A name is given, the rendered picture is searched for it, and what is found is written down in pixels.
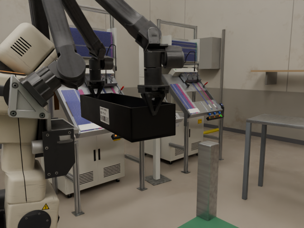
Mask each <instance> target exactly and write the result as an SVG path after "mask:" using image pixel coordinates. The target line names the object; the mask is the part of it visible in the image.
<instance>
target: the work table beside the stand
mask: <svg viewBox="0 0 304 228"><path fill-rule="evenodd" d="M252 123H255V124H262V129H261V149H260V163H259V177H258V186H260V187H262V186H263V176H264V163H265V150H266V131H267V125H272V126H279V127H286V128H296V129H303V130H304V118H301V117H292V116H283V115H274V114H261V115H258V116H255V117H252V118H248V119H246V136H245V152H244V168H243V184H242V199H243V200H246V199H247V193H248V178H249V162H250V147H251V132H252Z"/></svg>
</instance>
